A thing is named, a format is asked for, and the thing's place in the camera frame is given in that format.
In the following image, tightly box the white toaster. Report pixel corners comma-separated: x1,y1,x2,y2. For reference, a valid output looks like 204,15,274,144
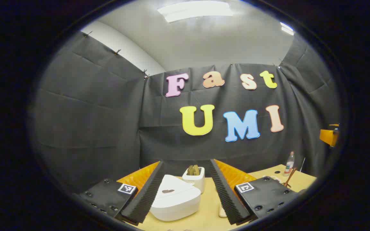
182,167,206,194

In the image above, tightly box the clear plastic water bottle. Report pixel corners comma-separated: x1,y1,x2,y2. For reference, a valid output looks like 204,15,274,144
284,151,295,177

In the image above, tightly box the small ceiling light panel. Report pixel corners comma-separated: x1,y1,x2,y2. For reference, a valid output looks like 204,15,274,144
280,22,295,36

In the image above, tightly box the white rice cooker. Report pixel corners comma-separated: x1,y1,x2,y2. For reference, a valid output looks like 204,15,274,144
150,174,202,222

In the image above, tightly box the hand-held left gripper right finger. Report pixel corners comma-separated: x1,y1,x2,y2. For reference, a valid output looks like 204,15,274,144
209,159,301,225

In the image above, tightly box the large ceiling light panel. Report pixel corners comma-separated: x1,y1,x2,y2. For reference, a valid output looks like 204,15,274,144
157,1,233,23

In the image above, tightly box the black backdrop cloth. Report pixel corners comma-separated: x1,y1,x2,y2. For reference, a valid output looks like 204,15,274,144
31,30,341,193

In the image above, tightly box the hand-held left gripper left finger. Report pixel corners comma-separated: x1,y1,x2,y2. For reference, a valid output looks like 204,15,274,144
76,160,165,224

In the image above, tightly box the brown wooden spoon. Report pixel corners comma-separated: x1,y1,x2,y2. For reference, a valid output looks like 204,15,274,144
283,167,298,188

